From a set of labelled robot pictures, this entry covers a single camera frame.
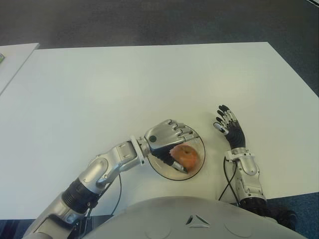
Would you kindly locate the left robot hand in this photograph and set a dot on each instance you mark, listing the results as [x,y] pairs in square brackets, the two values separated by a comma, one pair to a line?
[164,135]

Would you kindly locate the black robot foot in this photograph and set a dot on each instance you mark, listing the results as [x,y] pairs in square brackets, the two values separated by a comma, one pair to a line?
[286,219]

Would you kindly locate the grey robot torso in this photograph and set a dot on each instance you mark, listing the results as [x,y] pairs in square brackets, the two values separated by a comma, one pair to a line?
[197,221]

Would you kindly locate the white side table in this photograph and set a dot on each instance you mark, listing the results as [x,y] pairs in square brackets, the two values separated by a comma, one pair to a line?
[15,64]

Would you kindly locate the red yellow apple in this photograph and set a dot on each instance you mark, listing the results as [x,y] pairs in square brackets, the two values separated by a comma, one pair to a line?
[185,155]

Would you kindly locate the white plate with black rim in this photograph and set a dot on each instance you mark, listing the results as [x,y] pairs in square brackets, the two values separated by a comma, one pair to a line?
[172,175]

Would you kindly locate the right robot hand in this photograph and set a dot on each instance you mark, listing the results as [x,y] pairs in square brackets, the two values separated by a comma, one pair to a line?
[235,137]

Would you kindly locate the green item on side table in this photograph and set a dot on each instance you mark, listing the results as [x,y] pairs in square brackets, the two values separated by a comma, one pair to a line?
[2,58]

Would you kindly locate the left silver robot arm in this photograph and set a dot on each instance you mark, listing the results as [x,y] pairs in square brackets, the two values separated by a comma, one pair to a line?
[99,171]

